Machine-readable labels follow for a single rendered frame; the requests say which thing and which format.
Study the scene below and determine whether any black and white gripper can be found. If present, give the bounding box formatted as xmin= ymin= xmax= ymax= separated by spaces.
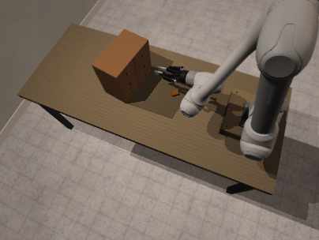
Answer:
xmin=155 ymin=66 xmax=189 ymax=84

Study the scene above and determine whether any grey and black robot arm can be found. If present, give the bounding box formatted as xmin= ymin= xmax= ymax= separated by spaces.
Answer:
xmin=180 ymin=0 xmax=319 ymax=161

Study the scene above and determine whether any small brown chest of drawers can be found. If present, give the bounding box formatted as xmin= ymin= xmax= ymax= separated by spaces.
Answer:
xmin=92 ymin=29 xmax=148 ymax=103

